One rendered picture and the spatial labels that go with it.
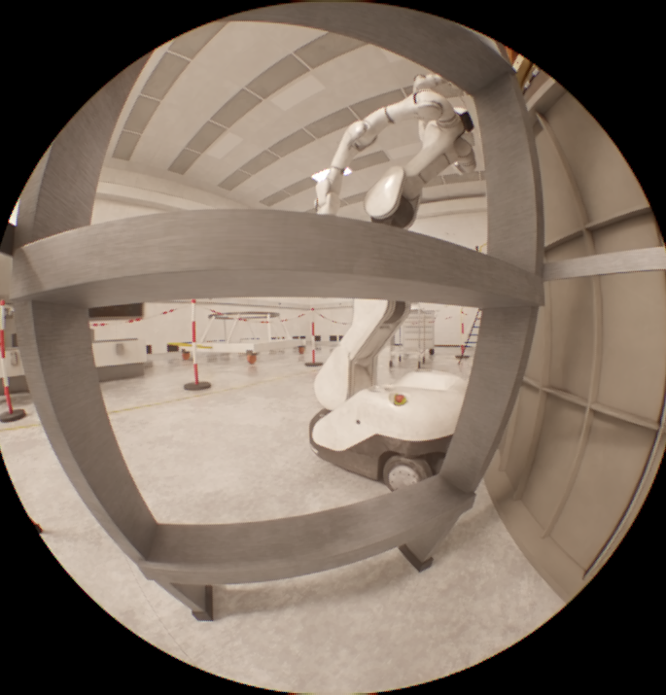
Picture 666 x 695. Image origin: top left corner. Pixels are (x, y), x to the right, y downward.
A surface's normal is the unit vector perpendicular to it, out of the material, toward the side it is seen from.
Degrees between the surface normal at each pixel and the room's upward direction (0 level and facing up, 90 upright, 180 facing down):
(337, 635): 0
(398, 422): 91
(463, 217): 90
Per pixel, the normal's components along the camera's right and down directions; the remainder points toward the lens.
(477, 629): -0.02, -1.00
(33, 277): 0.33, 0.06
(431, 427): 0.08, 0.06
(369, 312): -0.65, 0.07
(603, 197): -1.00, 0.02
